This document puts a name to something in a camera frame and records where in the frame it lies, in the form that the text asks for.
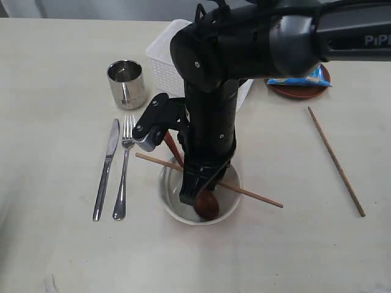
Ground dark red wooden spoon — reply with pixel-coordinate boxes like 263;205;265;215
164;131;219;220

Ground steel fork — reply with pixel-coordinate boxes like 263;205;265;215
112;115;136;220

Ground brown wooden plate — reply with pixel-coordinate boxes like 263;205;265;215
265;64;331;100

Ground steel table knife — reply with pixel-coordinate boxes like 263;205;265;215
92;118;120;222

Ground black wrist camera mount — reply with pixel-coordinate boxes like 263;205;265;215
132;93;189;152

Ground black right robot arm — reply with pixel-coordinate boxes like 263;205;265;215
170;1;390;206

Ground white plastic perforated basket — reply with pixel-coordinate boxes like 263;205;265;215
145;18;255;110

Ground grey ceramic bowl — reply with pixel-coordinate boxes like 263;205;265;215
158;167;241;226

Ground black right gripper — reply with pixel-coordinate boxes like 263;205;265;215
179;79;238;205

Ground blue chips bag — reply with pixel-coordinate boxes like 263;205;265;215
266;65;331;87

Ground wooden chopstick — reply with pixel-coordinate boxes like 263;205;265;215
135;153;283;208
307;106;366;217

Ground shiny steel cup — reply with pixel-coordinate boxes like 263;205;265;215
107;60;147;110

